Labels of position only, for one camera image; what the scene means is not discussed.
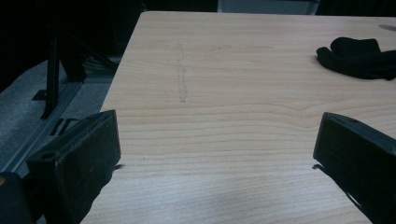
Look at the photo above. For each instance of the black sock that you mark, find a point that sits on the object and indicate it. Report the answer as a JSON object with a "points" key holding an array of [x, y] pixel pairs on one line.
{"points": [[358, 62]]}

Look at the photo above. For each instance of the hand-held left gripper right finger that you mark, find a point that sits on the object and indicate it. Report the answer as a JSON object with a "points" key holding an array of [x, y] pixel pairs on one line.
{"points": [[358, 155]]}

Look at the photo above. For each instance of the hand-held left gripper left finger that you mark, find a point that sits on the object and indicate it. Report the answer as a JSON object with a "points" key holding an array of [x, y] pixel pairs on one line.
{"points": [[77, 161]]}

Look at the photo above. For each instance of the black metal stand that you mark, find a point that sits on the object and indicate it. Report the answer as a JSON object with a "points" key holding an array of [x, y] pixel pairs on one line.
{"points": [[53, 81]]}

